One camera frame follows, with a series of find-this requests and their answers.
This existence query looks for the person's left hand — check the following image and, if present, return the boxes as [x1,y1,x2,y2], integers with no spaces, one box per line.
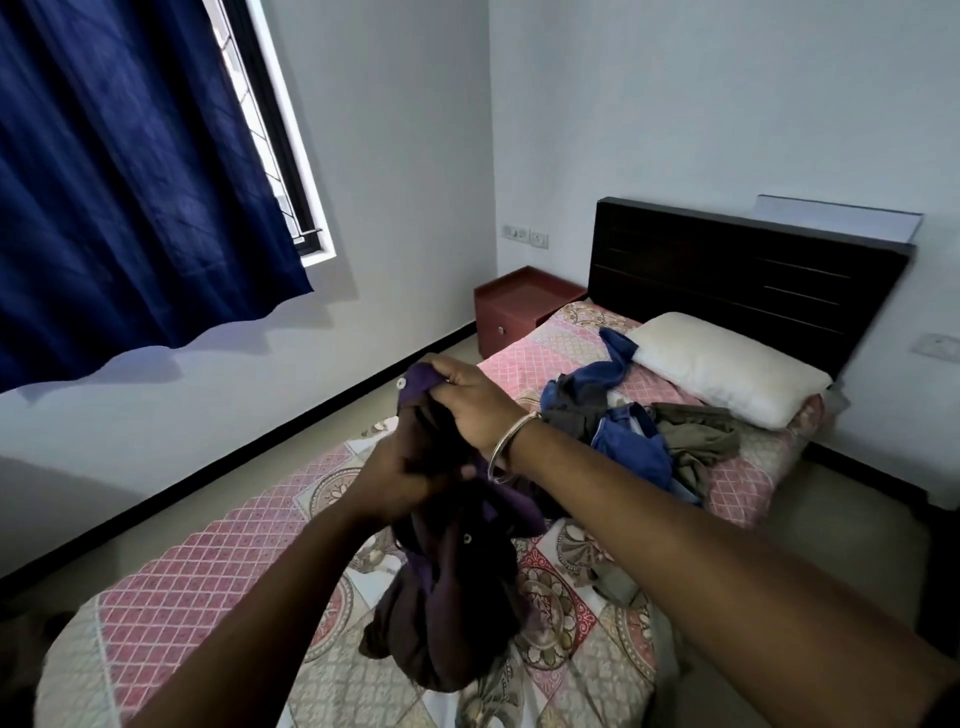
[348,424,479,529]

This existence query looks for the person's right hand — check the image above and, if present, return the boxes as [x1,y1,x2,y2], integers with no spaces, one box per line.
[420,354,529,459]

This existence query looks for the dark purple buttoned shirt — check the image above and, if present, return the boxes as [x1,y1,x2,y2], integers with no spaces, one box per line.
[358,363,550,694]

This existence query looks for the person's left forearm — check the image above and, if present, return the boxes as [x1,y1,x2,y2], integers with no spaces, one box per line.
[129,501,396,728]

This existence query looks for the person's right forearm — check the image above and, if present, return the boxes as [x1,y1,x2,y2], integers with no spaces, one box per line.
[501,420,960,728]

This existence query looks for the silver metal bangle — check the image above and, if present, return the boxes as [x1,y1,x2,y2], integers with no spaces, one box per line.
[487,411,544,486]

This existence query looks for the red bedside table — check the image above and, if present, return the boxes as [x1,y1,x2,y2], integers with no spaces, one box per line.
[474,265,589,361]

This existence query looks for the dark grey garment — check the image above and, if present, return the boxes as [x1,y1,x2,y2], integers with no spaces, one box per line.
[541,387,610,444]

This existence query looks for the blue garment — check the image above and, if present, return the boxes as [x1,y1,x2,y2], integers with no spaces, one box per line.
[540,327,703,508]

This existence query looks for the olive green garment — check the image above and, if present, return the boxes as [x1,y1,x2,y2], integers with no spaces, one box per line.
[649,402,745,499]

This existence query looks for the pink patterned bedsheet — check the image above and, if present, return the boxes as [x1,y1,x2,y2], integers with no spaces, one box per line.
[34,298,829,728]

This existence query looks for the white pillow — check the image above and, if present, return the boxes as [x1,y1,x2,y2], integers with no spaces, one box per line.
[628,312,834,432]

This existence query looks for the dark wooden headboard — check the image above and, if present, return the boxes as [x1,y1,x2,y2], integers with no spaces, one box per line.
[586,196,918,381]

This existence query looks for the dark blue curtain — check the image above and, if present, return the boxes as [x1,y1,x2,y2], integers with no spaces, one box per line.
[0,0,315,394]

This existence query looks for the window with black frame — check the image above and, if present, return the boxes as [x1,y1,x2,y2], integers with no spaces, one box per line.
[204,0,337,268]

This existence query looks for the white wall switch panel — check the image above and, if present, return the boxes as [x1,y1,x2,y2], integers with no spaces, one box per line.
[912,333,960,366]

